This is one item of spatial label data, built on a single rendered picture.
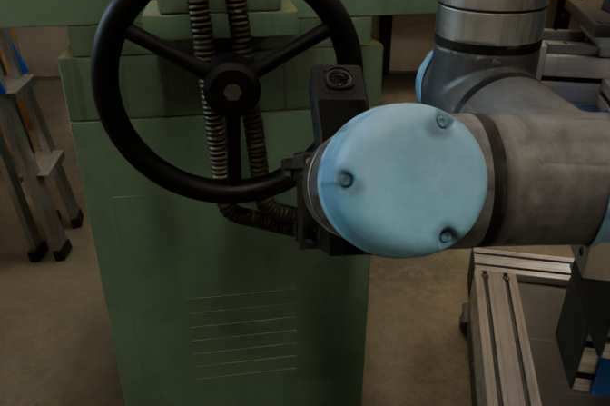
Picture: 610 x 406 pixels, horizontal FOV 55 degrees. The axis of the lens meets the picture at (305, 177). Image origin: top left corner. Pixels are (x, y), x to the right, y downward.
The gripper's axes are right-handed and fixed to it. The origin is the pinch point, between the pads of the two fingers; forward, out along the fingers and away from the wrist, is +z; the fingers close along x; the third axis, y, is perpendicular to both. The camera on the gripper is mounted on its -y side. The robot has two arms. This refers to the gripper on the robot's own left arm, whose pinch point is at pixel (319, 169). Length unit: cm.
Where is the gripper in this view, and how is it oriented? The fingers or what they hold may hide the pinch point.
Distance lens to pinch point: 61.8
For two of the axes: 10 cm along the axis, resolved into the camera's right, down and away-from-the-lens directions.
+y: 0.2, 10.0, -0.3
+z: -0.9, 0.3, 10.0
